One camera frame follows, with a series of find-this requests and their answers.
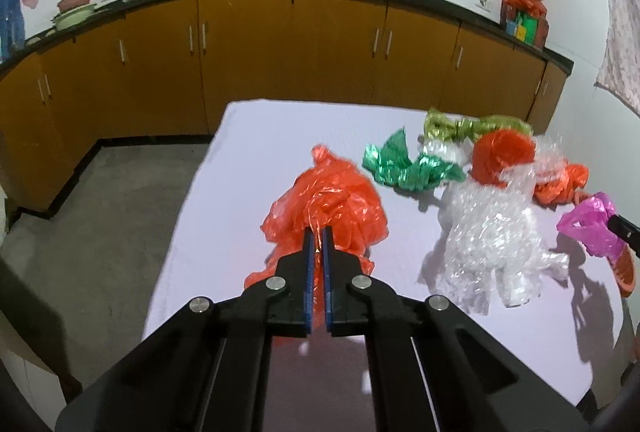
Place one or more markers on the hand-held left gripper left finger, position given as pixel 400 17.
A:
pixel 309 262

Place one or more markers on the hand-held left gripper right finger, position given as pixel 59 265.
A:
pixel 327 262

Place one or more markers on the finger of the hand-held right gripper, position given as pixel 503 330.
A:
pixel 625 228

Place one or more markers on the pink plastic bag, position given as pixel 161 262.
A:
pixel 590 222

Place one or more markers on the large orange plastic bag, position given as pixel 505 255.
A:
pixel 325 192

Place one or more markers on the clear plastic bag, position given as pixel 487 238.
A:
pixel 485 232

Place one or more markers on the round orange plastic bag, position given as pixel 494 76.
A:
pixel 500 152

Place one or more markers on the olive green plastic bag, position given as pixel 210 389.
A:
pixel 450 127

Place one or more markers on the small orange plastic bag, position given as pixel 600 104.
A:
pixel 560 184

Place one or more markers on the green foil wrapper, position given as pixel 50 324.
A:
pixel 410 170

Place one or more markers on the patterned hanging cloth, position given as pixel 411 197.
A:
pixel 622 37

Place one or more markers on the brown wooden base cabinets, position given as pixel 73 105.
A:
pixel 250 62

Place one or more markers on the red bag with colourful boxes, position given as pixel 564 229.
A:
pixel 522 20

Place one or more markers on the pale green basin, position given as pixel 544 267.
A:
pixel 75 18

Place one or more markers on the pink basin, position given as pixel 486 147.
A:
pixel 75 1

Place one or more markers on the blue hanging cloth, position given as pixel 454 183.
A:
pixel 11 22

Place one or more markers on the white wall socket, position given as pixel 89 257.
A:
pixel 482 2

